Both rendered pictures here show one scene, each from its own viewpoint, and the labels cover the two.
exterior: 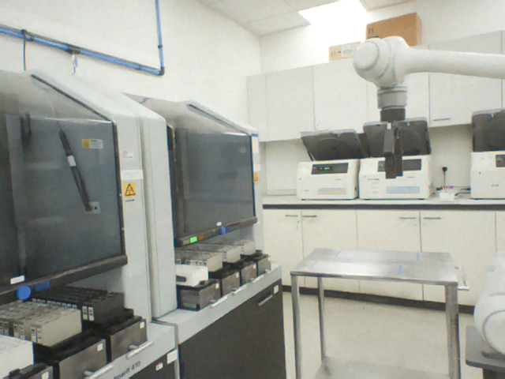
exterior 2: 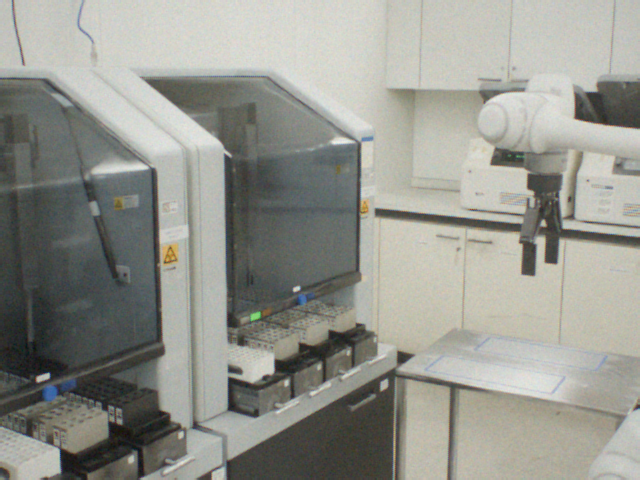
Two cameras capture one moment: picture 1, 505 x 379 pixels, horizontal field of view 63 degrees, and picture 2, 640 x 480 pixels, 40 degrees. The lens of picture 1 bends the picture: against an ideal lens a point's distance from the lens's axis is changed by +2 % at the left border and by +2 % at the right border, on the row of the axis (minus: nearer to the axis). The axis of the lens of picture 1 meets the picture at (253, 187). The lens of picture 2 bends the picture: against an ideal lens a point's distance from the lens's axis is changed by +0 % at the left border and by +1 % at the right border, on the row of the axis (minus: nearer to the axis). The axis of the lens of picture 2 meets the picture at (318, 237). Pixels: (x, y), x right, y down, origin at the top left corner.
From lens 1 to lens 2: 75 cm
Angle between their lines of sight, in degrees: 10
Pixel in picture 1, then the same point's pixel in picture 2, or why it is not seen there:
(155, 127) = (209, 161)
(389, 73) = (524, 146)
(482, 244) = not seen: outside the picture
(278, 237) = (422, 272)
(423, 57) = (568, 133)
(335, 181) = not seen: hidden behind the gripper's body
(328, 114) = (536, 49)
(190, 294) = (247, 394)
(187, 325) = (240, 436)
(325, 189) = (513, 195)
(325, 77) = not seen: outside the picture
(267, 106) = (421, 21)
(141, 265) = (182, 354)
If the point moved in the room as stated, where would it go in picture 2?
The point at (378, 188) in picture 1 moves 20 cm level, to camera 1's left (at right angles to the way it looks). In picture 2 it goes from (609, 204) to (564, 203)
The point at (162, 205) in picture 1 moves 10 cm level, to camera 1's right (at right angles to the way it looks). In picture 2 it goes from (212, 270) to (252, 272)
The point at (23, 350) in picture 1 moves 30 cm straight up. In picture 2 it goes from (51, 458) to (42, 313)
